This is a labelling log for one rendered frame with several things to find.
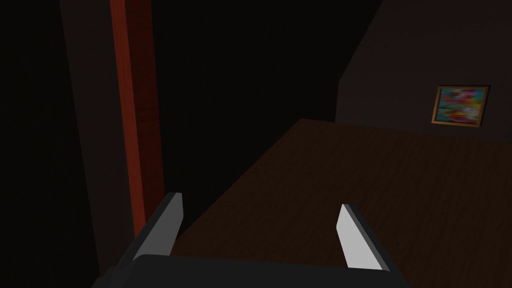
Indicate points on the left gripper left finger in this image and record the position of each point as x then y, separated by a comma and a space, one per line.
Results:
164, 230

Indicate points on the colourful framed wall picture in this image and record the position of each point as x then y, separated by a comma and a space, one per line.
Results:
460, 106

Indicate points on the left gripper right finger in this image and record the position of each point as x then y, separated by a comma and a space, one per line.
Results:
358, 244

